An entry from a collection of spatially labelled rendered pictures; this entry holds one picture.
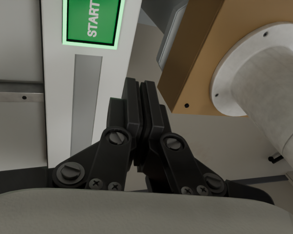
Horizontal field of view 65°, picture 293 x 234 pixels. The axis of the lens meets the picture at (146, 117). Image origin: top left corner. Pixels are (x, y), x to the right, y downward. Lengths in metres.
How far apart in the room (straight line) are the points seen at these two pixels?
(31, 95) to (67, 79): 0.16
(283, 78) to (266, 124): 0.07
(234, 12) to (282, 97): 0.13
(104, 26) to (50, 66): 0.07
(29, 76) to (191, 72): 0.28
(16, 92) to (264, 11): 0.40
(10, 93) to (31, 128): 0.11
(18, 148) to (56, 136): 0.23
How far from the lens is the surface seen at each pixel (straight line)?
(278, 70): 0.39
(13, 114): 0.50
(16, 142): 0.55
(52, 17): 0.25
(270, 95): 0.37
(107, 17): 0.25
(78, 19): 0.25
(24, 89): 0.44
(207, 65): 0.40
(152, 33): 1.37
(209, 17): 0.38
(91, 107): 0.31
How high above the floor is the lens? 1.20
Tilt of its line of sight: 45 degrees down
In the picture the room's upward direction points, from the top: 156 degrees clockwise
